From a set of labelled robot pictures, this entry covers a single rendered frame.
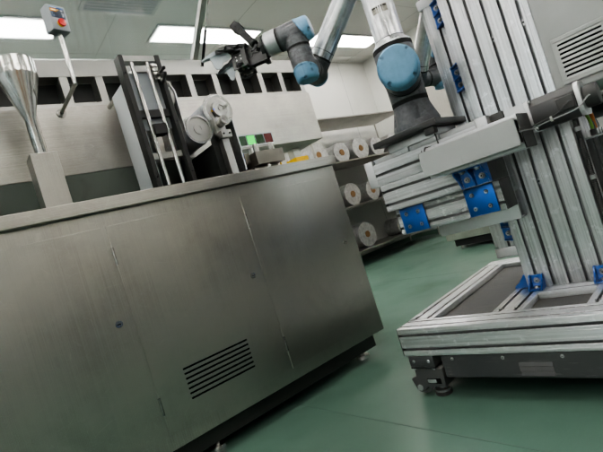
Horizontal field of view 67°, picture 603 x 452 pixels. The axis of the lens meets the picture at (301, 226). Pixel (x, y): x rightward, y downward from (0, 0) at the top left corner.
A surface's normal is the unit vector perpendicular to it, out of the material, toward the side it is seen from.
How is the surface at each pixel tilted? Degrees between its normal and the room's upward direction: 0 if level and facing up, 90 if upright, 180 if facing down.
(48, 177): 90
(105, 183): 90
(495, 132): 90
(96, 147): 90
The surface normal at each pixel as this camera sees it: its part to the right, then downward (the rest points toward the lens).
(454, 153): -0.66, 0.20
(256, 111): 0.59, -0.20
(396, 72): -0.25, 0.21
